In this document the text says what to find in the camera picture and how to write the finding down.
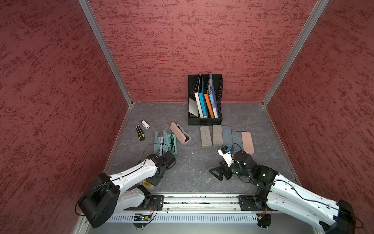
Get grey case white glasses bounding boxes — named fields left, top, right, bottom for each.
left=154, top=130, right=169, bottom=157

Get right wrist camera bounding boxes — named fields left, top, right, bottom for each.
left=218, top=146, right=234, bottom=167

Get aluminium corner post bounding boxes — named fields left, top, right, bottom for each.
left=79, top=0, right=133, bottom=108
left=262, top=0, right=329, bottom=108

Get aluminium left corner post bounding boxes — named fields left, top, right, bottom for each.
left=79, top=0, right=133, bottom=108

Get grey case blue glasses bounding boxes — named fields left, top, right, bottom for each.
left=231, top=131, right=243, bottom=153

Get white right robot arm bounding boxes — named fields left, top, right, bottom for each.
left=209, top=146, right=357, bottom=234

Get blue folder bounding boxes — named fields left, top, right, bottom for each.
left=208, top=73, right=219, bottom=118

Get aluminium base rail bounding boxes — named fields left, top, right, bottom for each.
left=116, top=192, right=319, bottom=214

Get green case black glasses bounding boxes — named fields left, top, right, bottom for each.
left=163, top=130, right=177, bottom=156

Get pink case yellow glasses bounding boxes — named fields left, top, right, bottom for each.
left=142, top=180, right=155, bottom=190

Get orange book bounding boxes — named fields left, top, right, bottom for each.
left=204, top=85, right=215, bottom=118

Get teal book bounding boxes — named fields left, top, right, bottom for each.
left=198, top=73, right=208, bottom=118

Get perforated vent strip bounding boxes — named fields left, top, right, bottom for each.
left=107, top=213, right=258, bottom=224

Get white grey book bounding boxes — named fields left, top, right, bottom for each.
left=188, top=73, right=204, bottom=118

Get black mesh file holder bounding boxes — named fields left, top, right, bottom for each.
left=188, top=74, right=224, bottom=125

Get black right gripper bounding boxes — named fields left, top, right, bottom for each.
left=209, top=159, right=251, bottom=182

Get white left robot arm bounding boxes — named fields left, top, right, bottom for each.
left=77, top=151, right=176, bottom=228

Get aluminium right corner post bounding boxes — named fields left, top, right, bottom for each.
left=262, top=0, right=329, bottom=108

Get small white cylinder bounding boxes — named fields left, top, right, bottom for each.
left=142, top=120, right=150, bottom=129

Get pink case dark sunglasses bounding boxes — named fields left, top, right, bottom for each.
left=170, top=122, right=191, bottom=144

